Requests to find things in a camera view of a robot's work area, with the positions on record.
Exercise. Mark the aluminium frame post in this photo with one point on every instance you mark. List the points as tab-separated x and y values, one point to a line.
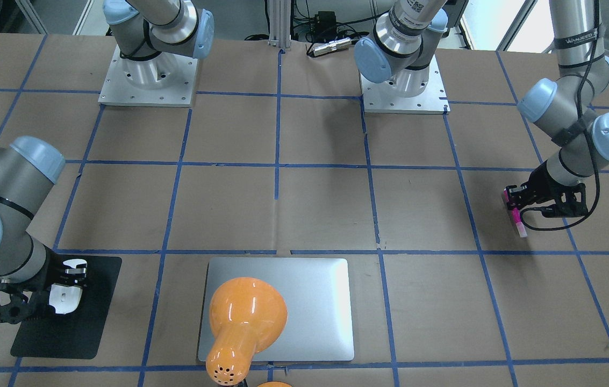
279	22

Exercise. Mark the silver closed laptop notebook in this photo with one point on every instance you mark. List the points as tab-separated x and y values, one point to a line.
316	292

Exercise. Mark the silver cylindrical connector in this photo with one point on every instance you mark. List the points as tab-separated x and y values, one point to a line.
330	47

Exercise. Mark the white computer mouse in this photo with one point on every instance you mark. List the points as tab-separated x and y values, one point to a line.
64	296

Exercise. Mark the pink highlighter pen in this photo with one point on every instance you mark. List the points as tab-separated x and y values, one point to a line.
516	222

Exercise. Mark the black mousepad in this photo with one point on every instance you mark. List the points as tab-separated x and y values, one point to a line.
76	335

